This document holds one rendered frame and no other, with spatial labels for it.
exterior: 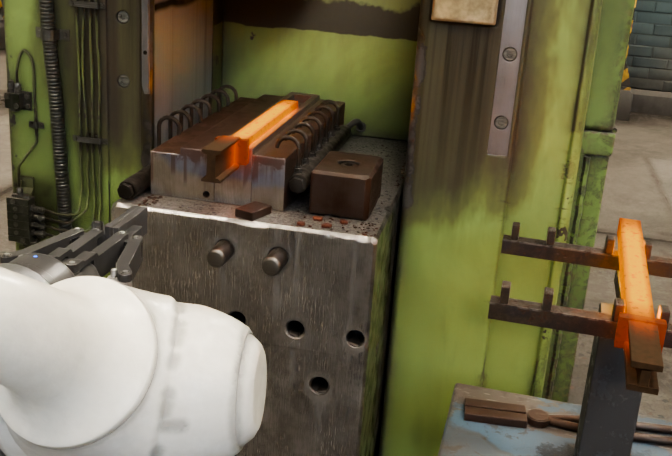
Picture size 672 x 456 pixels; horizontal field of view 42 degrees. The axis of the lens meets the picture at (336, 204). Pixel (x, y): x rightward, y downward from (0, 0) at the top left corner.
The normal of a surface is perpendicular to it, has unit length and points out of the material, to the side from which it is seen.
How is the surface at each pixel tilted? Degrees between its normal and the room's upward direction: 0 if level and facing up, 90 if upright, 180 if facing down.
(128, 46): 90
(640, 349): 0
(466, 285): 90
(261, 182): 90
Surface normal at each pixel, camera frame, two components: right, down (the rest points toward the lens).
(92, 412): 0.21, 0.26
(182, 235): -0.21, 0.30
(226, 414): 0.41, 0.17
